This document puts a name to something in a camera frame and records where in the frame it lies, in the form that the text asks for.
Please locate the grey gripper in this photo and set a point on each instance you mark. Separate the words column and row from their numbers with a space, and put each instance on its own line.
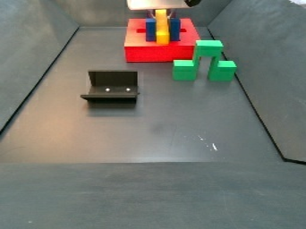
column 160, row 4

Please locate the long yellow block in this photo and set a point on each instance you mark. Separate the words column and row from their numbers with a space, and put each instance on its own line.
column 162, row 27

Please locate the red board base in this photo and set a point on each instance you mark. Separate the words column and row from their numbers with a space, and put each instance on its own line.
column 142, row 51

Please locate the blue U-shaped block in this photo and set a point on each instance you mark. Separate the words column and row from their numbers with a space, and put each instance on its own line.
column 174, row 29

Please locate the black metal bracket holder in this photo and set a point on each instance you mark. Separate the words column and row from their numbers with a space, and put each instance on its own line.
column 112, row 85

